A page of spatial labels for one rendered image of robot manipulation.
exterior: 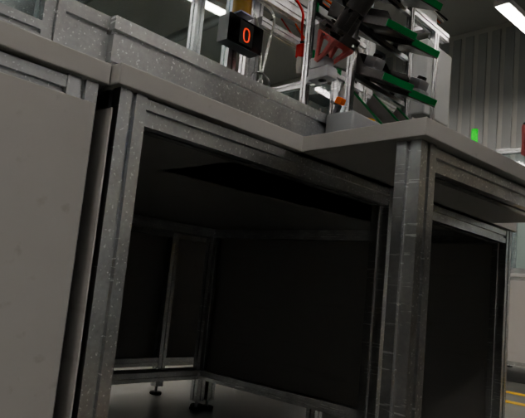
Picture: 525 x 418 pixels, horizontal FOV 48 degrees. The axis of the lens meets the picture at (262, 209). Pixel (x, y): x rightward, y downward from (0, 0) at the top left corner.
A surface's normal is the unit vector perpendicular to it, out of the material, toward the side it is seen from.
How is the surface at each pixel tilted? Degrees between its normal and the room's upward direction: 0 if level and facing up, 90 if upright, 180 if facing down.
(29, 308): 90
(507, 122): 90
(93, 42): 90
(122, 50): 90
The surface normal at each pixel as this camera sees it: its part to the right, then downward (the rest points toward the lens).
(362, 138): -0.72, -0.16
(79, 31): 0.73, -0.02
